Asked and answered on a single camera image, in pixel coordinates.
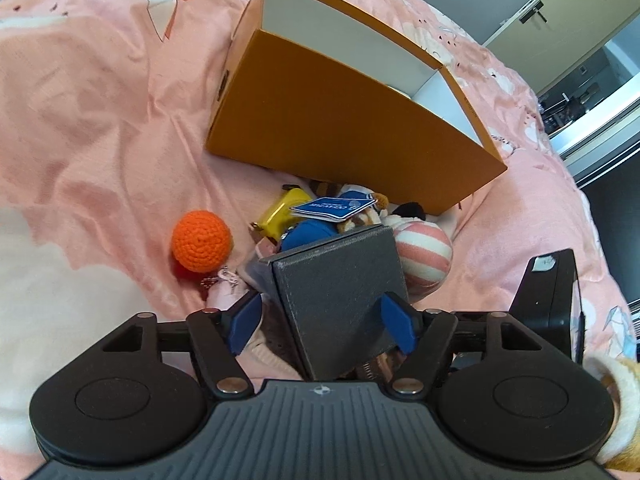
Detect pink striped white plush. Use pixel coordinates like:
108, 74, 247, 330
382, 203, 454, 304

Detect blue duck plush toy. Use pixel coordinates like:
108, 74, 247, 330
279, 184, 390, 252

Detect white wardrobe door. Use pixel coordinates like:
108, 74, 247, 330
484, 0, 639, 94

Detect yellow toy figure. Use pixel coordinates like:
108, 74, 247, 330
250, 184, 311, 243

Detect pink cloth item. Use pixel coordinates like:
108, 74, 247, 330
204, 238, 306, 382

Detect orange crochet ball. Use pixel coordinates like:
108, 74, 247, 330
170, 210, 233, 274

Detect pink keychain charm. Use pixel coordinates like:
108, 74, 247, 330
198, 266, 244, 309

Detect dark grey box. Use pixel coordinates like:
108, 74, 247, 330
246, 224, 408, 382

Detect pink patterned bed duvet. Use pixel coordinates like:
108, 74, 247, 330
1, 0, 636, 479

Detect person hand in fuzzy sleeve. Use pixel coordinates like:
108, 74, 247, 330
584, 353, 640, 479

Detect orange cardboard storage box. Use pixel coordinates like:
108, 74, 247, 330
205, 0, 506, 214

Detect blue paper tag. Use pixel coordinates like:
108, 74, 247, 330
290, 196, 375, 223

